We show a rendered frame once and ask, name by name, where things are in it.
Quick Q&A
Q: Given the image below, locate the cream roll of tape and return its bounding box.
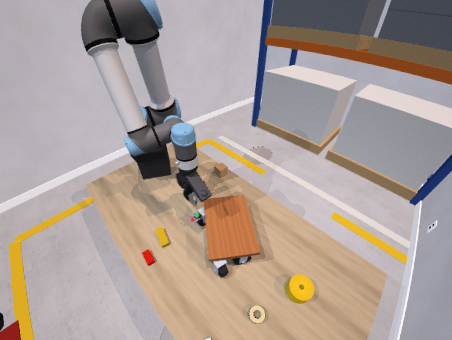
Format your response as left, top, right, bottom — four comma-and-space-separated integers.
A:
249, 306, 265, 324

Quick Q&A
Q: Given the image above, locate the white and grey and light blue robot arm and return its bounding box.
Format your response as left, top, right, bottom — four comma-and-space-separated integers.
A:
81, 0, 198, 171

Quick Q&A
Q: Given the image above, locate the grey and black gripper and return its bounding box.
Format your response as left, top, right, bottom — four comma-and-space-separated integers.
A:
176, 165, 199, 206

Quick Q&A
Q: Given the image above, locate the red toy building brick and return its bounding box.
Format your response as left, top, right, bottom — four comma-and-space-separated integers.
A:
143, 249, 155, 266

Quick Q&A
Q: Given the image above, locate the yellow rectangular block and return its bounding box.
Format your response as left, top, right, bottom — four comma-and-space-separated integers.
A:
156, 227, 170, 248

